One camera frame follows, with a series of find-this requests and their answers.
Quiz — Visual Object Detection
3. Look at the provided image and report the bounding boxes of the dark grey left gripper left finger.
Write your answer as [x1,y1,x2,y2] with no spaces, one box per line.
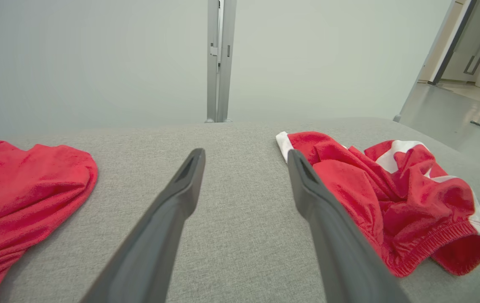
[79,148,206,303]

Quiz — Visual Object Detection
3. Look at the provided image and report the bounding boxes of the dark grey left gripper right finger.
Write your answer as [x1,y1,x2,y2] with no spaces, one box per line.
[287,149,411,303]

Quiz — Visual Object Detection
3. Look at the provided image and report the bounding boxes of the red white short-sleeve shirt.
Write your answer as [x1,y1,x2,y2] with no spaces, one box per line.
[0,137,99,303]

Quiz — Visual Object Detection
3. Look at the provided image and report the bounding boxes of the red white shorts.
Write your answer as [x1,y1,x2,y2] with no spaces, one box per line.
[276,131,480,278]

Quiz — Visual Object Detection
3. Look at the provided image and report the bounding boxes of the grey metal stand frame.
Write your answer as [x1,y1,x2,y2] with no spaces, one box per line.
[205,0,237,123]

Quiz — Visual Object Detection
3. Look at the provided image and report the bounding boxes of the glass door with dark frame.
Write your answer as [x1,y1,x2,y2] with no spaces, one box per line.
[417,0,480,87]

